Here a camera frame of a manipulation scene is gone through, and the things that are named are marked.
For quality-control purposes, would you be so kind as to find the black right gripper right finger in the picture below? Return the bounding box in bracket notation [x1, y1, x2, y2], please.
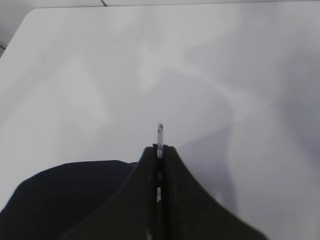
[161, 146, 266, 240]

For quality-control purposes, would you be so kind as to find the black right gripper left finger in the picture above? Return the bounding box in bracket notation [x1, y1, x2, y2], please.
[62, 146, 158, 240]

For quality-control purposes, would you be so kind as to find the navy white lunch bag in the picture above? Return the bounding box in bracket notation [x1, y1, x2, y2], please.
[0, 160, 137, 240]

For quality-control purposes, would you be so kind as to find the silver zipper pull ring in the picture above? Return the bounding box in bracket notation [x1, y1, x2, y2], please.
[156, 123, 165, 159]

